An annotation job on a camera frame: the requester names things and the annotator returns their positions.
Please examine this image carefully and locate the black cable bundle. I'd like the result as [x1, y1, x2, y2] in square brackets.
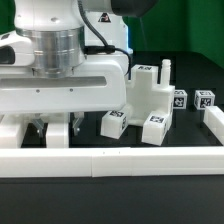
[76, 0, 133, 79]

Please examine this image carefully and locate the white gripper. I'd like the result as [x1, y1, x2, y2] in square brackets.
[0, 56, 126, 138]

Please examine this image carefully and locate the white chair seat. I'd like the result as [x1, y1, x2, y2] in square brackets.
[126, 59, 175, 126]

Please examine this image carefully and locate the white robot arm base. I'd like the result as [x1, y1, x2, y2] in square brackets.
[85, 12, 133, 69]

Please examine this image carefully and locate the white tagged cube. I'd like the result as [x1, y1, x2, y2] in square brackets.
[173, 90, 188, 109]
[194, 90, 215, 110]

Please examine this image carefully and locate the white U-shaped obstacle fence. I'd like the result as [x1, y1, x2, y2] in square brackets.
[0, 115, 224, 178]

